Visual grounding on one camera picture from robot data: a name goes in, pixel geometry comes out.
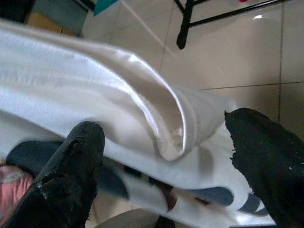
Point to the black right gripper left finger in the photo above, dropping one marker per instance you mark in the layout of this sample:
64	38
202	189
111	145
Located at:
61	180

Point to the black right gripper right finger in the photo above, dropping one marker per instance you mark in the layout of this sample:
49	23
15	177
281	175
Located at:
268	166

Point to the white shirt black print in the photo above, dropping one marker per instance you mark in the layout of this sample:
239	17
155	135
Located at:
71	95

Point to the beige t-shirt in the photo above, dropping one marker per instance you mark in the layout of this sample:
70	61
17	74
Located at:
14	192

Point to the plain cardboard box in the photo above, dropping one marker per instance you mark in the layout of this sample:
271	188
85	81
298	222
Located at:
47	26

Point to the metal clothes rack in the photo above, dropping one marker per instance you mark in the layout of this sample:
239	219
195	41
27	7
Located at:
184	28

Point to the pink and black bag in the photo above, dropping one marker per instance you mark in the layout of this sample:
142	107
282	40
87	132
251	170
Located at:
244	1

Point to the grey storage box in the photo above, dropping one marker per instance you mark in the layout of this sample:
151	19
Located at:
66	12

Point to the black side table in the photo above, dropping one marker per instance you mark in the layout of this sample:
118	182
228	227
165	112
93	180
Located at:
14	9

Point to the teal floor mat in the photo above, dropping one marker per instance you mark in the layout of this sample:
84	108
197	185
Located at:
104	7

